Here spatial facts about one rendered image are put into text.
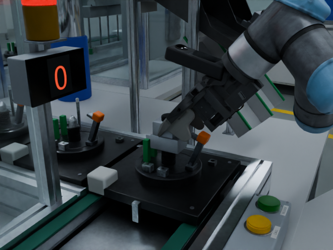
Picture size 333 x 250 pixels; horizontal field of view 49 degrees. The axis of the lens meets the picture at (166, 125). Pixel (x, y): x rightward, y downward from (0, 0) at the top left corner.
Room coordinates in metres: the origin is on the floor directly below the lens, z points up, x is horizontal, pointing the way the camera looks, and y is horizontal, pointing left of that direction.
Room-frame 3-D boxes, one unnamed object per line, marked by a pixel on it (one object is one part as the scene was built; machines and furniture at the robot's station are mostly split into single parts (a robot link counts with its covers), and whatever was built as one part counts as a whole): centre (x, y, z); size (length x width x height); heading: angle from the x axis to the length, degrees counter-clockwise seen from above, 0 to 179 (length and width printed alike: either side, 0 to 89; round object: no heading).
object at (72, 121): (0.81, 0.22, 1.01); 0.24 x 0.24 x 0.13; 62
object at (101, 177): (0.65, 0.13, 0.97); 0.05 x 0.05 x 0.04; 62
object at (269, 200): (0.57, -0.19, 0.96); 0.04 x 0.04 x 0.02
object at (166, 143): (0.69, 0.00, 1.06); 0.08 x 0.04 x 0.07; 62
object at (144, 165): (0.65, 0.04, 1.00); 0.02 x 0.01 x 0.02; 62
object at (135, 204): (0.58, 0.06, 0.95); 0.01 x 0.01 x 0.04; 62
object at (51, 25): (0.57, 0.19, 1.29); 0.05 x 0.05 x 0.05
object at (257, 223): (0.51, -0.15, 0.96); 0.04 x 0.04 x 0.02
